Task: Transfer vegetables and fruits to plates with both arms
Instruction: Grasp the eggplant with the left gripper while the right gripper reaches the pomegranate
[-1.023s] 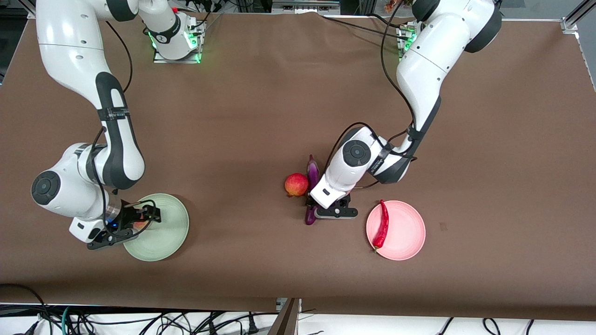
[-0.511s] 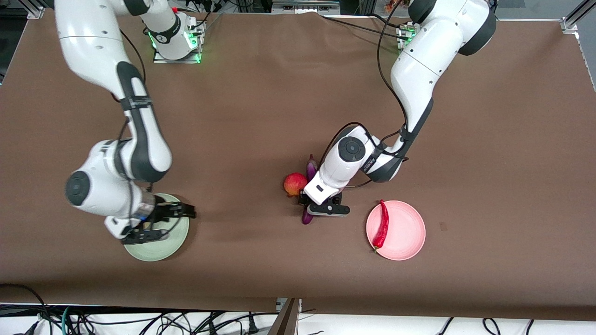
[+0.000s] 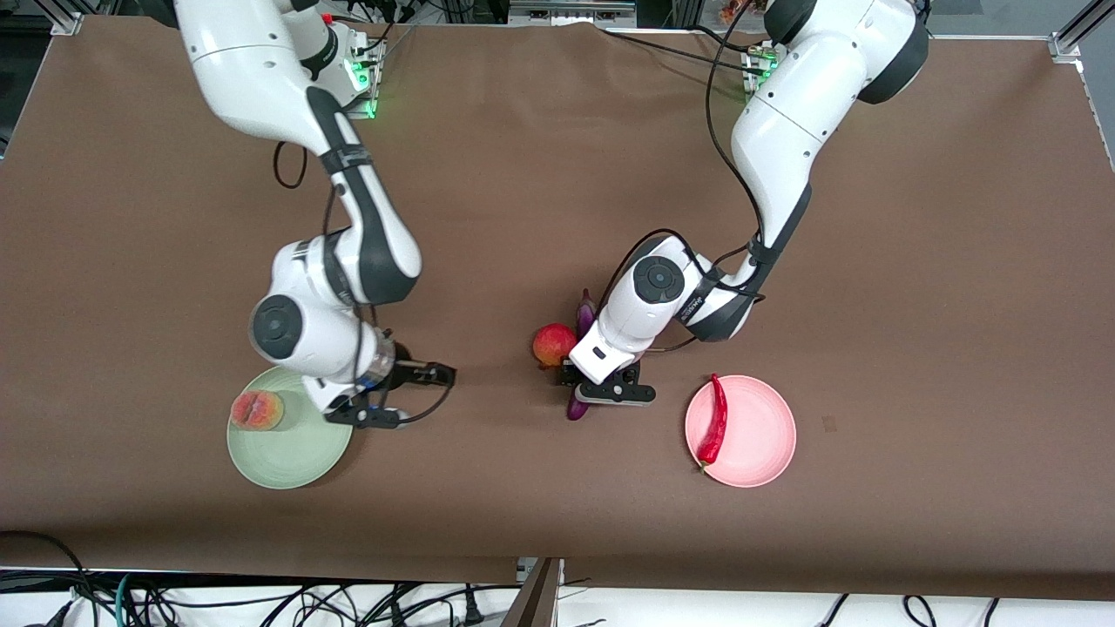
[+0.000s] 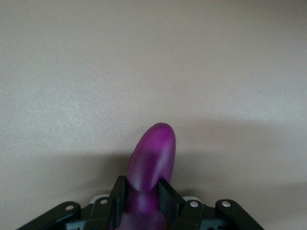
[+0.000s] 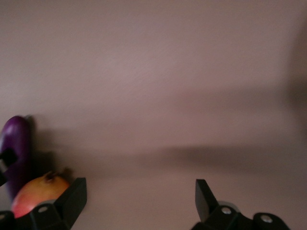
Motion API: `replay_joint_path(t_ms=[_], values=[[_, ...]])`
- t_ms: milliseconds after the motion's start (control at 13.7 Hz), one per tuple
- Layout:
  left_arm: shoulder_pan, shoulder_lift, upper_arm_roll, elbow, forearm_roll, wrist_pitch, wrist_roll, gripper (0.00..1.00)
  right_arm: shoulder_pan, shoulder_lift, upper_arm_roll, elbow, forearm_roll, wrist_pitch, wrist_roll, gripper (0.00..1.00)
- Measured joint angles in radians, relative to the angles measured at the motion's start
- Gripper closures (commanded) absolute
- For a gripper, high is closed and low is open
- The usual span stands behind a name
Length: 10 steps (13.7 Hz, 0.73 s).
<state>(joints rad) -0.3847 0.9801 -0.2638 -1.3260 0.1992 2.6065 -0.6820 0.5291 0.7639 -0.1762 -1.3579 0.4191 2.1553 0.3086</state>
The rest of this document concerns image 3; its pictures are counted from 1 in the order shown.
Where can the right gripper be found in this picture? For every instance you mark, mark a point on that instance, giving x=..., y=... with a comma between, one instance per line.
x=407, y=374

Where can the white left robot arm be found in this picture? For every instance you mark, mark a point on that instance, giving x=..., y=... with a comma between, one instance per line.
x=801, y=113

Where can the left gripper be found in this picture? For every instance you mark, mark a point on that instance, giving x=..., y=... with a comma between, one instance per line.
x=568, y=376

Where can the pink round plate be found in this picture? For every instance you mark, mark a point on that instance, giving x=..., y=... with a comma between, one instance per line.
x=758, y=435

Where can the light green round plate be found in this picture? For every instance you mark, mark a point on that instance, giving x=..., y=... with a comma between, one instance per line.
x=287, y=457

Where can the long purple eggplant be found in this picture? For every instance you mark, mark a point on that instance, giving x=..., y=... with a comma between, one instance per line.
x=584, y=324

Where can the red apple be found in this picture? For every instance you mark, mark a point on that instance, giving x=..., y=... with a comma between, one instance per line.
x=555, y=346

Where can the black power plug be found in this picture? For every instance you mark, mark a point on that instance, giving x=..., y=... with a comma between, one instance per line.
x=473, y=610

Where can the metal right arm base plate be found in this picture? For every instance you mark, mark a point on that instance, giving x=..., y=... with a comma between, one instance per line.
x=370, y=104

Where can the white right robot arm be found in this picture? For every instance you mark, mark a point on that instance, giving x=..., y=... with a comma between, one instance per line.
x=253, y=70

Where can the fuzzy orange peach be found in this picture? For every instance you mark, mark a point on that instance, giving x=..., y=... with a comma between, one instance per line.
x=257, y=411

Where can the aluminium frame post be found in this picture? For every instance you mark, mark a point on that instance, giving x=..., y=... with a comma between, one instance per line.
x=688, y=10

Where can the small orange background clutter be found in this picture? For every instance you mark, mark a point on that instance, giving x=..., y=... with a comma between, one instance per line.
x=732, y=10

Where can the silver metal control box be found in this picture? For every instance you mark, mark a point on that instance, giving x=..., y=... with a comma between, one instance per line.
x=571, y=13

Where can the red chili pepper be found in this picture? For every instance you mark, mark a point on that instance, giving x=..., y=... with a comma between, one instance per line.
x=716, y=418

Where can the brown table cover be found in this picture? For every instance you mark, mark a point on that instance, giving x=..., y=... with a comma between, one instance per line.
x=104, y=305

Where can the dark table support post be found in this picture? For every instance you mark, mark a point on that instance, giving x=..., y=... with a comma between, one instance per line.
x=540, y=605

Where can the aluminium frame profile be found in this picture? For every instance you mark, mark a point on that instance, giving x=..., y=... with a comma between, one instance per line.
x=68, y=22
x=1076, y=30

